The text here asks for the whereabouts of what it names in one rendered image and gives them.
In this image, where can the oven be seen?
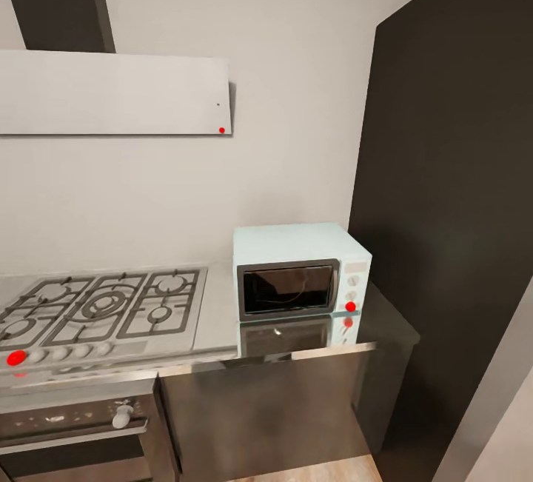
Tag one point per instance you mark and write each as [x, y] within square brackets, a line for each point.
[118, 432]

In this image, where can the burner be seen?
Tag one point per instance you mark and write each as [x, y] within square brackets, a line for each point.
[93, 318]

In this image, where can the microwave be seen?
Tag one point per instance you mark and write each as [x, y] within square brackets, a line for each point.
[302, 269]

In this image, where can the fridge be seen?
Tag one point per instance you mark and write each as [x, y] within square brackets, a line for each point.
[443, 200]

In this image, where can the range hood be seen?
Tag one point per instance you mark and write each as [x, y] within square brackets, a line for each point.
[70, 80]

